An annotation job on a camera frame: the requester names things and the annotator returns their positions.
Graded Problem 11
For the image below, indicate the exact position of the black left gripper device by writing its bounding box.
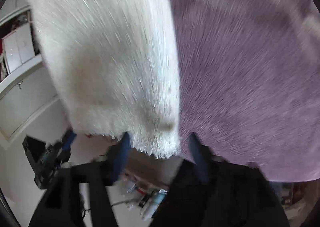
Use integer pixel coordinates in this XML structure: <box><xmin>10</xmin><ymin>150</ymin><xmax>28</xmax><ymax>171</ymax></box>
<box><xmin>22</xmin><ymin>128</ymin><xmax>76</xmax><ymax>190</ymax></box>

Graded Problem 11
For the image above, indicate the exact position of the clutter of items on floor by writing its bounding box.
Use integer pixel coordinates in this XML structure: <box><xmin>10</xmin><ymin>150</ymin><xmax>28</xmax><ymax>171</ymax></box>
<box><xmin>117</xmin><ymin>170</ymin><xmax>168</xmax><ymax>221</ymax></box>

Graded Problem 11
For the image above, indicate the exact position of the white drawer box on shelf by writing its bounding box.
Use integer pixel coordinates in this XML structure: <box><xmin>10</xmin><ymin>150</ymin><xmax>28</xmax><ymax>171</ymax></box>
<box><xmin>3</xmin><ymin>23</ymin><xmax>35</xmax><ymax>74</ymax></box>

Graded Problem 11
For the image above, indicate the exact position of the white fluffy garment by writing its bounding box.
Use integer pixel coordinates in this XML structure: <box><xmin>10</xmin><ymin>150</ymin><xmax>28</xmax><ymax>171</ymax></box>
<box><xmin>26</xmin><ymin>0</ymin><xmax>180</xmax><ymax>158</ymax></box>

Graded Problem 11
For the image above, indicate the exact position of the purple floral plush blanket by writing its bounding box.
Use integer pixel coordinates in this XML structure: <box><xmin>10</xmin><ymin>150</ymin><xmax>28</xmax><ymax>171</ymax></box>
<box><xmin>171</xmin><ymin>0</ymin><xmax>319</xmax><ymax>182</ymax></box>

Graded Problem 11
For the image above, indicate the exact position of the white wardrobe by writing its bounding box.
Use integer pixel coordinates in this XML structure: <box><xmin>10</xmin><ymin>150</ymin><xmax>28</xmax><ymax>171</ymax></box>
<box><xmin>1</xmin><ymin>0</ymin><xmax>58</xmax><ymax>149</ymax></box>

